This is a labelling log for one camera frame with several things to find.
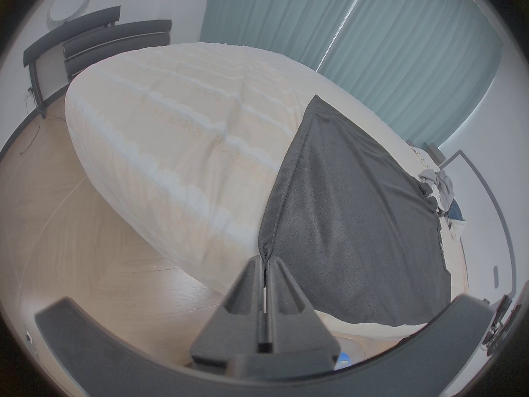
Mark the pile of clothes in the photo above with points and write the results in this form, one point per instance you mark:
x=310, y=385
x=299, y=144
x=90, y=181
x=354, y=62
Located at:
x=444, y=188

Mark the grey bedside table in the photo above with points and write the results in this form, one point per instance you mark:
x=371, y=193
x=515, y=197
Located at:
x=434, y=152

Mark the black T-shirt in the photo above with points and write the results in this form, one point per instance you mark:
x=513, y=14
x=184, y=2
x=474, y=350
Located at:
x=351, y=221

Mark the dark narrow table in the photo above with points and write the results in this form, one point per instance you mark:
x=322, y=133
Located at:
x=53, y=43

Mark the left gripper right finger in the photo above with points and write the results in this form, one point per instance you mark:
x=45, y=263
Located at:
x=310, y=333

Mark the round white mirror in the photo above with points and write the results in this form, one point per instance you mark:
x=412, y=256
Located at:
x=70, y=0

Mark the black chest of drawers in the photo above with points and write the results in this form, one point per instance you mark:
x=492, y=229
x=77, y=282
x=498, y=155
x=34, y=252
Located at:
x=124, y=31

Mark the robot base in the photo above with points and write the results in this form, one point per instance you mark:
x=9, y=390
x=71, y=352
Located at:
x=351, y=348

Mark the bed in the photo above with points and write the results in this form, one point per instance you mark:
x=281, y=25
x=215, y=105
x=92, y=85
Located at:
x=165, y=130

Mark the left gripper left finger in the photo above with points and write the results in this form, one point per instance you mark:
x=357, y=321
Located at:
x=215, y=337

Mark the white printed pillow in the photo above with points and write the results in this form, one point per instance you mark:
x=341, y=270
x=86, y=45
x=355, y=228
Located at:
x=423, y=157

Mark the blue-green curtain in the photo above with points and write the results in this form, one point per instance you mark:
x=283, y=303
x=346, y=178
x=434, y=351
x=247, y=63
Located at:
x=413, y=56
x=268, y=10

